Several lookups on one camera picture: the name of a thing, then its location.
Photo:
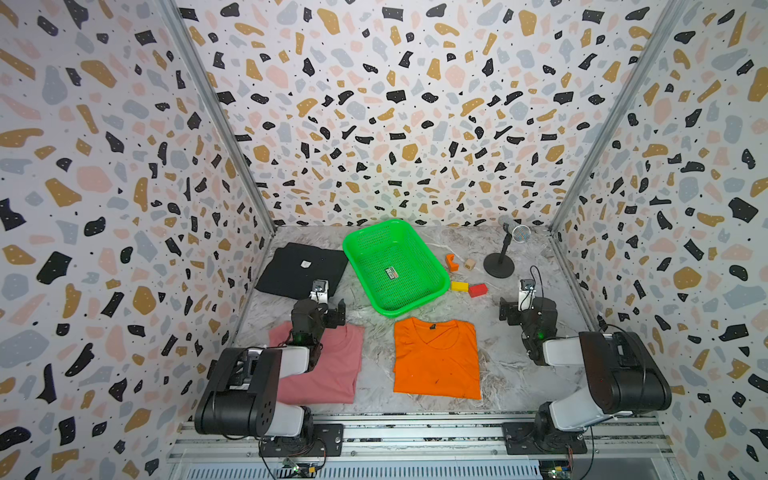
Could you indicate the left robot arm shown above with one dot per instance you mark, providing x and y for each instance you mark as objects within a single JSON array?
[{"x": 241, "y": 397}]

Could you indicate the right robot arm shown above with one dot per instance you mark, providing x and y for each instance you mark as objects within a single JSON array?
[{"x": 622, "y": 378}]

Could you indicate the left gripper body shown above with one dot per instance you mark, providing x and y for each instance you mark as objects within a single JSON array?
[{"x": 326, "y": 321}]

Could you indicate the aluminium rail frame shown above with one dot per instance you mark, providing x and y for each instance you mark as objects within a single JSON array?
[{"x": 433, "y": 446}]

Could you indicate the black stand with mirror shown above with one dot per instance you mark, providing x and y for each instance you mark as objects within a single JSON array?
[{"x": 499, "y": 264}]

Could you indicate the yellow block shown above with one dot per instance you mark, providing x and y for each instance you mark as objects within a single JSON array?
[{"x": 460, "y": 286}]

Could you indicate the black folded t-shirt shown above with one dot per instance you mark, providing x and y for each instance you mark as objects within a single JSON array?
[{"x": 294, "y": 267}]

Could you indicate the green plastic basket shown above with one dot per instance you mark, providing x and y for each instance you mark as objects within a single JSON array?
[{"x": 397, "y": 270}]

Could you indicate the corner aluminium post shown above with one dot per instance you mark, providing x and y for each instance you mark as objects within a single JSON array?
[
  {"x": 169, "y": 12},
  {"x": 670, "y": 15}
]

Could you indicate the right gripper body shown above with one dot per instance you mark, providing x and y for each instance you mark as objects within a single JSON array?
[{"x": 517, "y": 318}]

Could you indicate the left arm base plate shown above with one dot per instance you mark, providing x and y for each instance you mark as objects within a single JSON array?
[{"x": 317, "y": 440}]

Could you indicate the right corner aluminium post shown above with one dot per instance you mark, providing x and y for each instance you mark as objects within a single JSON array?
[{"x": 670, "y": 15}]

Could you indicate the left corner aluminium post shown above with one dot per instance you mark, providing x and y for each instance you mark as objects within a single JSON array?
[{"x": 169, "y": 12}]

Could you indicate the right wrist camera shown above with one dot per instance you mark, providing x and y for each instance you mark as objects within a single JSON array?
[{"x": 527, "y": 291}]

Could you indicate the orange arch block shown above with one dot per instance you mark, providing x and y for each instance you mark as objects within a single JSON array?
[{"x": 452, "y": 264}]

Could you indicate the pink t-shirt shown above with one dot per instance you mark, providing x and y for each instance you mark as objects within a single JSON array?
[{"x": 334, "y": 377}]

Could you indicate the red block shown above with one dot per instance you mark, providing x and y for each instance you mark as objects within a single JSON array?
[{"x": 477, "y": 290}]

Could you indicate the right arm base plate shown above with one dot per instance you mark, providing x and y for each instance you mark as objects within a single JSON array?
[{"x": 529, "y": 438}]

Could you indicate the orange t-shirt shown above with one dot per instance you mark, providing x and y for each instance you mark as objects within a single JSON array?
[{"x": 436, "y": 359}]

